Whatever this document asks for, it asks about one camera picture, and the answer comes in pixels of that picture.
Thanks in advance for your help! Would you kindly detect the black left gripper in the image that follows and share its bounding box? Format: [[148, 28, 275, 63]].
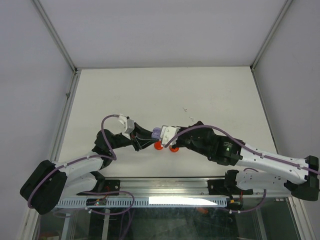
[[107, 122, 159, 151]]

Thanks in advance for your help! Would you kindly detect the purple earbud case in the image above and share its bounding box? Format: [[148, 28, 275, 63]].
[[151, 127, 162, 140]]

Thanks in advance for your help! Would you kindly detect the orange earbud case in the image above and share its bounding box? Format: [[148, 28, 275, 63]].
[[153, 141, 164, 151], [169, 146, 180, 153]]

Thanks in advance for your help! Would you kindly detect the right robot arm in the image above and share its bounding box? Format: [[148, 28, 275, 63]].
[[169, 121, 320, 202]]

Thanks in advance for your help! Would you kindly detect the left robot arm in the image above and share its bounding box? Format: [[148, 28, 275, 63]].
[[19, 123, 161, 215]]

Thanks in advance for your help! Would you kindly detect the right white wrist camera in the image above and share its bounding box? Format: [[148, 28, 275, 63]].
[[160, 125, 180, 148]]

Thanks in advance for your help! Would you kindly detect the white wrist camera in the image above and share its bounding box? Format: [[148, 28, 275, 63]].
[[117, 114, 135, 139], [160, 125, 180, 148]]

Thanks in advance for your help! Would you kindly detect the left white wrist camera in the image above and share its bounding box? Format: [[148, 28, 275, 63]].
[[117, 114, 135, 139]]

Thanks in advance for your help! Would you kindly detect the aluminium mounting rail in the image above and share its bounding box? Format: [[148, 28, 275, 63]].
[[59, 176, 293, 199]]

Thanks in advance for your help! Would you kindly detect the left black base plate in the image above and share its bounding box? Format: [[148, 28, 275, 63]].
[[80, 178, 121, 196]]

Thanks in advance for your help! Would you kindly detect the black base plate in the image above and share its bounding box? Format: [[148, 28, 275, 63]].
[[80, 178, 121, 196], [207, 179, 254, 197]]

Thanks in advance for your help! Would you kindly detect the white slotted cable duct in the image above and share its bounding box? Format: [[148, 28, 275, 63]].
[[56, 196, 227, 209]]

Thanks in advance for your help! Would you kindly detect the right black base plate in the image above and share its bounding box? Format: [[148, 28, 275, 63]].
[[207, 179, 254, 197]]

